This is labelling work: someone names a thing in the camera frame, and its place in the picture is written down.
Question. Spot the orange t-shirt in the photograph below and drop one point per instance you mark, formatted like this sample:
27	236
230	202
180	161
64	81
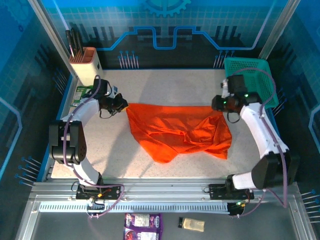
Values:
162	130

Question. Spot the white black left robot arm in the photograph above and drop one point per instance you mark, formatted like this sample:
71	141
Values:
85	107

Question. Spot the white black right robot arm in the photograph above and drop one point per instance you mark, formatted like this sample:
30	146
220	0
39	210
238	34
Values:
257	130

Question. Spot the green snack packet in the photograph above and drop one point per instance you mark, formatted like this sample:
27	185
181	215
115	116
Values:
78	96

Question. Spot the teal plastic basket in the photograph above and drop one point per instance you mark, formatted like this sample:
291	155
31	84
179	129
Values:
260	75

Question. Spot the beige knife block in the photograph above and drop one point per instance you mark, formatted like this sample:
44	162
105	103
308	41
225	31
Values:
87	67

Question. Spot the purple snack packet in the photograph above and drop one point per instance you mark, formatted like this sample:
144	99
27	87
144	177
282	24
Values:
143	220
140	234

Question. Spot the small beige packet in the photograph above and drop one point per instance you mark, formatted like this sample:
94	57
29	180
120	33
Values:
192	224

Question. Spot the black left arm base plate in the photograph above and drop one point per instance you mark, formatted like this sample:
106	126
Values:
112	192

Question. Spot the aluminium mounting rail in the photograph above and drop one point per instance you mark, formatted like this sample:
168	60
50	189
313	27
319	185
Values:
162	186

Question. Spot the aluminium frame post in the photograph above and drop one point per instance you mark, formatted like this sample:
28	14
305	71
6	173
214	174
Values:
50	32
277	27

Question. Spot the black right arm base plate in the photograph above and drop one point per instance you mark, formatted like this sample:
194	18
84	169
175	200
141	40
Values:
220	192

